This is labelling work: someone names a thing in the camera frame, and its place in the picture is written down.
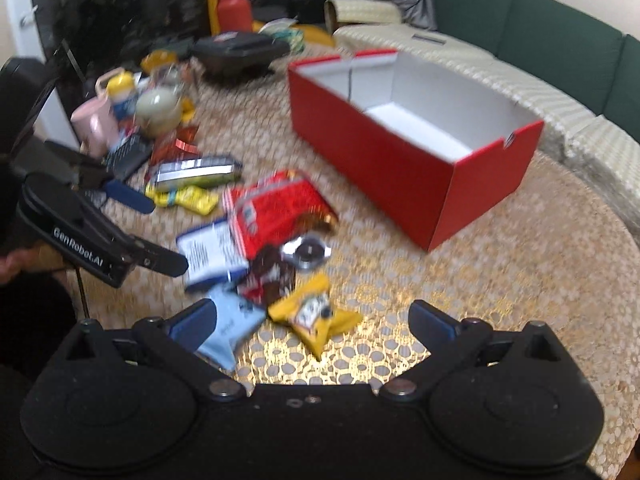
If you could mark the green sofa with cover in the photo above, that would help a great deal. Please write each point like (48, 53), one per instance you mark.
(500, 75)

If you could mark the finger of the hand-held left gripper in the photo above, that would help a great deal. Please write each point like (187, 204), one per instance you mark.
(162, 260)
(131, 200)

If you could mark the person's left hand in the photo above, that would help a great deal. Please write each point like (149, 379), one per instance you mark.
(15, 266)

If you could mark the pink cup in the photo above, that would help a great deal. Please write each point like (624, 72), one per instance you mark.
(95, 125)

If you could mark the round silver foil snack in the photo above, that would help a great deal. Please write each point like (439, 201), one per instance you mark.
(306, 252)

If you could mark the red cardboard box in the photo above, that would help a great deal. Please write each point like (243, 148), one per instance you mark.
(390, 180)

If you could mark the brown chocolate snack packet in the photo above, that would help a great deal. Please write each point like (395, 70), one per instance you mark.
(270, 272)

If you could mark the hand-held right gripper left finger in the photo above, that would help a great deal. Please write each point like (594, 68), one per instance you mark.
(192, 325)

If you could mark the red foil snack packet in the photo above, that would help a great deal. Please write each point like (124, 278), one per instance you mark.
(175, 147)

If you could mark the slim black remote control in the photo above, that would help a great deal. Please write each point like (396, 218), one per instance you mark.
(427, 38)

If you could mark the yellow snack packet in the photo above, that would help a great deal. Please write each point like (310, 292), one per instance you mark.
(332, 324)

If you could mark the black tabletop appliance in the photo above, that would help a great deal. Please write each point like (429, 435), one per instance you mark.
(235, 55)

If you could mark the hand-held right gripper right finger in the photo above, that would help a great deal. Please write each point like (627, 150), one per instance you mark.
(432, 322)

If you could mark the yellow round container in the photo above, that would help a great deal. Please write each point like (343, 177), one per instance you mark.
(159, 60)

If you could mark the yellow blue candy packet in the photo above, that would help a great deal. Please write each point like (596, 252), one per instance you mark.
(192, 200)

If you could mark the green tissue pack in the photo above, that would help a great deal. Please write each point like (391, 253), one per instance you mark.
(290, 37)

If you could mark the silver snack bar packet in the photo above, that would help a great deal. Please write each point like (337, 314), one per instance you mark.
(195, 172)

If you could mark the light blue snack packet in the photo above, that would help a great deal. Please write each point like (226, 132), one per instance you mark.
(235, 325)

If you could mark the white blue-edged snack packet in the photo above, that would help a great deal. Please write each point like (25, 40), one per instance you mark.
(210, 252)

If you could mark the yellow blue kids bottle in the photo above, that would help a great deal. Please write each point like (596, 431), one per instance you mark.
(121, 95)

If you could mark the red water bottle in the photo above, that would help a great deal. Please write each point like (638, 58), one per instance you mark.
(234, 12)

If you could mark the large red snack bag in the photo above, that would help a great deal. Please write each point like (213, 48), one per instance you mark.
(280, 210)

